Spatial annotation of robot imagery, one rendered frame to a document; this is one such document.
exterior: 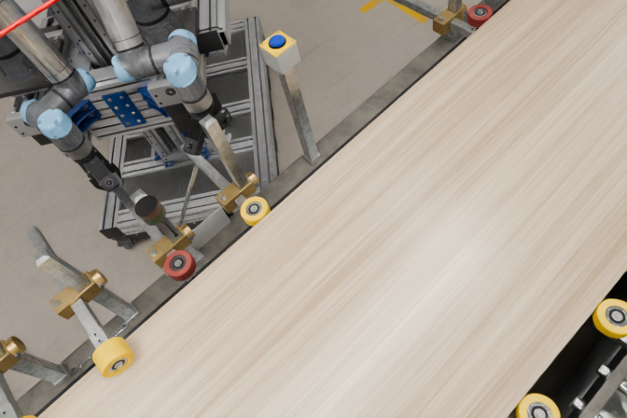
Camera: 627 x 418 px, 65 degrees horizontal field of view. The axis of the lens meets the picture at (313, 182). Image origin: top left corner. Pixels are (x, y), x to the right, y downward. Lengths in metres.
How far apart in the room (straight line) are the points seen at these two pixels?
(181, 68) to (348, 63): 1.83
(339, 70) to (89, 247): 1.67
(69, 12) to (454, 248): 1.41
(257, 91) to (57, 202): 1.27
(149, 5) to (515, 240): 1.24
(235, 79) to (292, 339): 1.81
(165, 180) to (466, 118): 1.52
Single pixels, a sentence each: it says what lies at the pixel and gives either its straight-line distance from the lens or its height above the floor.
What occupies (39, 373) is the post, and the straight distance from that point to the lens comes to 1.61.
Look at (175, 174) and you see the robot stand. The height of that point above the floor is 0.21.
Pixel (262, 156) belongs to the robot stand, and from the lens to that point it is 2.34.
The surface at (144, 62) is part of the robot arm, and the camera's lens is 1.36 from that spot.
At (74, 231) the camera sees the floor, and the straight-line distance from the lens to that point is 2.87.
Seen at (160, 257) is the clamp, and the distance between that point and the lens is 1.47.
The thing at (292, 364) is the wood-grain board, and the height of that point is 0.90.
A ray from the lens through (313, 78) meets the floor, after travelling 2.92.
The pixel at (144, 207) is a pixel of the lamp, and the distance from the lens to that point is 1.26.
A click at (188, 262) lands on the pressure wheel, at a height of 0.91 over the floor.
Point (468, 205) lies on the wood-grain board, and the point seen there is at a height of 0.90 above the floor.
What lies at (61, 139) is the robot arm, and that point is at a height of 1.13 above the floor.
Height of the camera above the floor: 2.06
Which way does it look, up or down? 56 degrees down
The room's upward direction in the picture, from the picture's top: 18 degrees counter-clockwise
